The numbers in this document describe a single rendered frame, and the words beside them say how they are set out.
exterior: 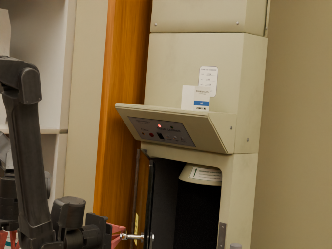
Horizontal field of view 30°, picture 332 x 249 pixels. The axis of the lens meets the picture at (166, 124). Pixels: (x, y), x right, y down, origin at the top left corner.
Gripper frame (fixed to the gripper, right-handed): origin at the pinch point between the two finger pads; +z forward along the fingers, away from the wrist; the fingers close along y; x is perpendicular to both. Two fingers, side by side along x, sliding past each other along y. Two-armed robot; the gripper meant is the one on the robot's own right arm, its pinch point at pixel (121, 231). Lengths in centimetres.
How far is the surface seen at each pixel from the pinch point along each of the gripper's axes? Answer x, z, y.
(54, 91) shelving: 107, 61, 31
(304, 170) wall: -15, 62, 14
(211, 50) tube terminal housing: -9, 19, 47
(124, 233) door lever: -4.5, -3.4, 1.0
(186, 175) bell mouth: -2.1, 20.8, 13.2
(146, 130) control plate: 5.8, 12.6, 24.6
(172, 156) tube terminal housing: 1.2, 18.7, 17.9
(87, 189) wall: 82, 62, -8
